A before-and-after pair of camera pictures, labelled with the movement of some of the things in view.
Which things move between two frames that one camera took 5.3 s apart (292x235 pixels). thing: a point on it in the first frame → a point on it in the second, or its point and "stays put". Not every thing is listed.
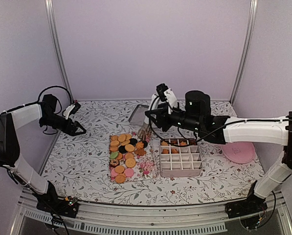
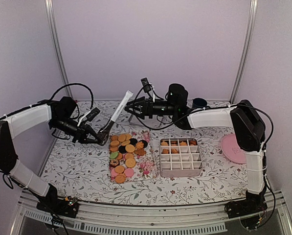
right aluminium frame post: [246, 49] stays put
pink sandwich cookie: [129, 172] stays put
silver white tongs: [145, 130] → [104, 133]
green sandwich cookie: [114, 154] stays put
